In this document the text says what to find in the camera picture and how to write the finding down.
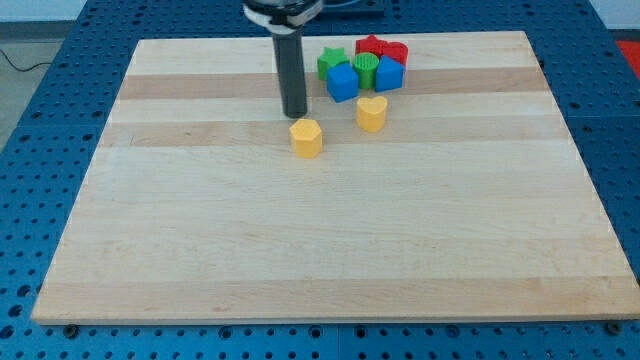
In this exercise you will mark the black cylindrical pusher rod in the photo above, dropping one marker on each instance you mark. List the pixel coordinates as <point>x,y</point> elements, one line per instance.
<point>289,58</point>

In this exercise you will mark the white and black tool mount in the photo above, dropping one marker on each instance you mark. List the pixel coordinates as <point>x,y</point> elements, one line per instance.
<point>282,17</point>

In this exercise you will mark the yellow hexagon block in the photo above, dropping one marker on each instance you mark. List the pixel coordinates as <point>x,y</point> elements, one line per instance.
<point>306,138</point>

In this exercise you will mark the green star block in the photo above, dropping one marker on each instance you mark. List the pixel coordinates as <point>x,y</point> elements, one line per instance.
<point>330,58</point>

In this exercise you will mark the blue cube block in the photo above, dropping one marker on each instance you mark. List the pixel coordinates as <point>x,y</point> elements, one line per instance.
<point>342,82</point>

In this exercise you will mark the green cylinder block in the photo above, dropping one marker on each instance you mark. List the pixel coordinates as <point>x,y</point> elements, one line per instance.
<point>365,64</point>

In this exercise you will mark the red star block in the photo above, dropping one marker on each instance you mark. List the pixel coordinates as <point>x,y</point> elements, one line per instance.
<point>370,44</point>

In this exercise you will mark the yellow heart block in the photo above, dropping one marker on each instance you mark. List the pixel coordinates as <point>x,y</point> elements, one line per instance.
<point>371,113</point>

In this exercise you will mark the blue pentagon block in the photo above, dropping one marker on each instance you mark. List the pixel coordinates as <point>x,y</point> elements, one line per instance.
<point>389,74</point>

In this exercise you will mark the red cylinder block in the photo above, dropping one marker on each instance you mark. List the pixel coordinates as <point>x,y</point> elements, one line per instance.
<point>397,51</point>

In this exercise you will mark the wooden board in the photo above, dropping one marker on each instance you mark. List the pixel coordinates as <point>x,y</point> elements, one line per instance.
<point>472,204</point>

